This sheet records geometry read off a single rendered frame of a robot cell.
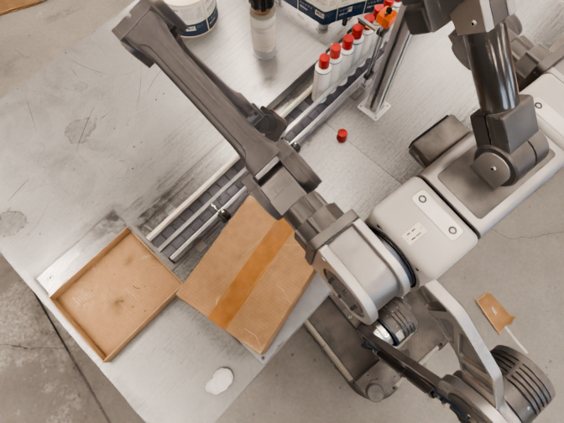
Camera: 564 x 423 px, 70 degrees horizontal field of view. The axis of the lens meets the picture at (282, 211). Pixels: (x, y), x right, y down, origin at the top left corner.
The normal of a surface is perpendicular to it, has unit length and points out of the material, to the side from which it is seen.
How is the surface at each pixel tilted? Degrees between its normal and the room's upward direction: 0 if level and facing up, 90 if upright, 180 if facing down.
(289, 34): 0
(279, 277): 0
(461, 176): 0
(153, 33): 29
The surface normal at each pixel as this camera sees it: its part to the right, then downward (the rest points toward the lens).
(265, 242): 0.00, -0.33
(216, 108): -0.07, 0.16
